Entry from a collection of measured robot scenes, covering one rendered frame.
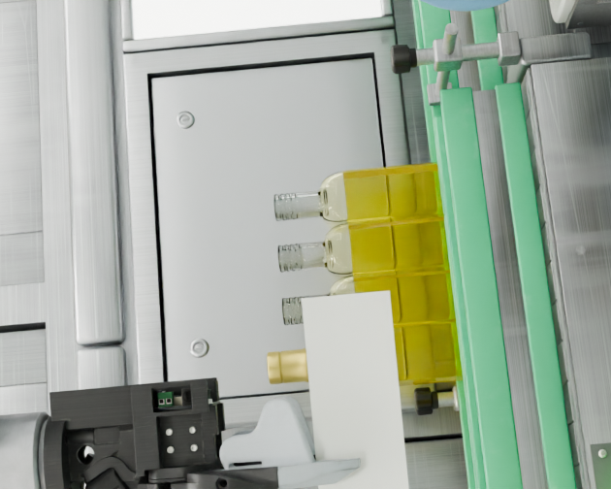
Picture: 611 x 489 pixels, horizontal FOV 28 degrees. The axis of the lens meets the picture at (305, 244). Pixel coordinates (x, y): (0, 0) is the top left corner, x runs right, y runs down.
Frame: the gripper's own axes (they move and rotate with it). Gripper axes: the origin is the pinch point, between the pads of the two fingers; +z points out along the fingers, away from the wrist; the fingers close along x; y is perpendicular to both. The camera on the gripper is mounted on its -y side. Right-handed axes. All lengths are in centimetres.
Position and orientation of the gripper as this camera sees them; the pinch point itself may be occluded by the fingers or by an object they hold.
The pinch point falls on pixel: (343, 470)
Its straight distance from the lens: 85.8
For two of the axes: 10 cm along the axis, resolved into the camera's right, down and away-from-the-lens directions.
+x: 0.3, 1.0, 9.9
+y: -0.9, -9.9, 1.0
